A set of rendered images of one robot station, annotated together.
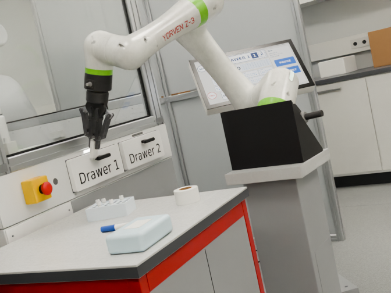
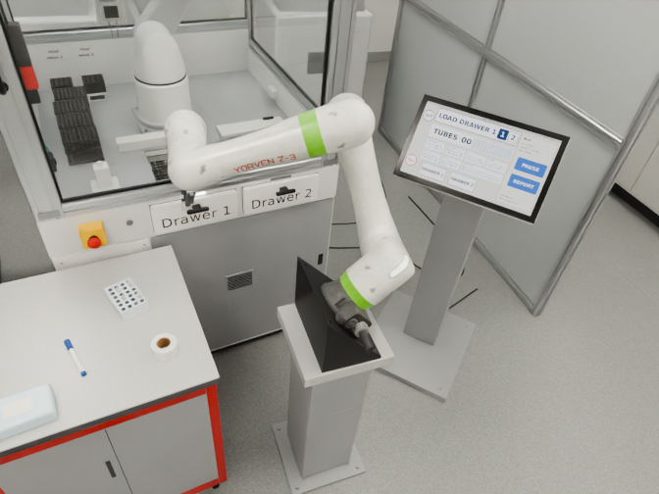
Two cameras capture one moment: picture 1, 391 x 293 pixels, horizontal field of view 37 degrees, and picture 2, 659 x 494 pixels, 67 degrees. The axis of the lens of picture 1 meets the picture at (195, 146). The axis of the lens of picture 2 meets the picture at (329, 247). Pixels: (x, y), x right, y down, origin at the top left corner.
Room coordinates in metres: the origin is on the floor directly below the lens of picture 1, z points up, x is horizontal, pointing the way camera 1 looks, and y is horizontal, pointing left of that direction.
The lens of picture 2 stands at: (1.16, -0.75, 1.96)
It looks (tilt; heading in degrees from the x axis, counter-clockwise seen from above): 42 degrees down; 32
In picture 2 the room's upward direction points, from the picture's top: 7 degrees clockwise
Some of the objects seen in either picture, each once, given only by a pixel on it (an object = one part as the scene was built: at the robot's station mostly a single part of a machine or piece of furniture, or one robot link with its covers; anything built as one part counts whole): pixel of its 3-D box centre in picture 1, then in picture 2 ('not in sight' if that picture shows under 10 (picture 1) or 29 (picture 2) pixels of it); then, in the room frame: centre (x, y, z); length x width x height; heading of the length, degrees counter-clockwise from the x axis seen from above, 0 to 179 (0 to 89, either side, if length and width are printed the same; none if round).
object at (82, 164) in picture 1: (96, 167); (195, 211); (2.04, 0.35, 0.87); 0.29 x 0.02 x 0.11; 152
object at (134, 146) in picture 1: (142, 149); (281, 193); (2.32, 0.21, 0.87); 0.29 x 0.02 x 0.11; 152
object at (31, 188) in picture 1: (37, 189); (92, 235); (1.74, 0.49, 0.88); 0.07 x 0.05 x 0.07; 152
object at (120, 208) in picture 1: (111, 208); (126, 298); (1.68, 0.28, 0.78); 0.12 x 0.08 x 0.04; 77
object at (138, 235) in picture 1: (139, 233); (20, 412); (1.29, 0.16, 0.78); 0.15 x 0.10 x 0.04; 155
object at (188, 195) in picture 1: (187, 195); (164, 347); (1.64, 0.05, 0.78); 0.07 x 0.07 x 0.04
